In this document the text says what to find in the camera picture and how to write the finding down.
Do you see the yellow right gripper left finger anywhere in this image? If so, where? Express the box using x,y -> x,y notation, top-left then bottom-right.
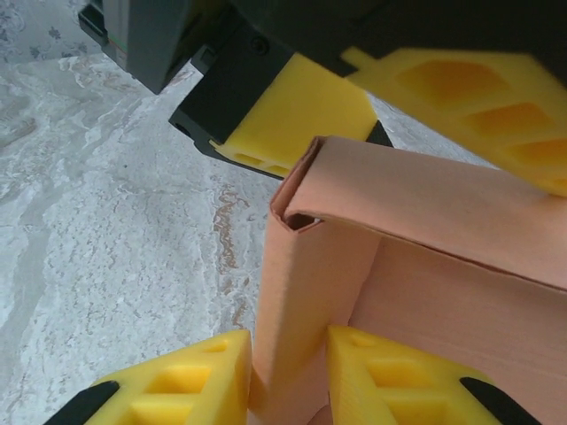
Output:
52,329 -> 253,425

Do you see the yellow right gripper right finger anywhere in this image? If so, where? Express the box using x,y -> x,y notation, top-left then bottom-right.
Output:
325,325 -> 555,425

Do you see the salmon pink paper box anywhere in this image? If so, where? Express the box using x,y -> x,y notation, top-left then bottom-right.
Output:
250,135 -> 567,425

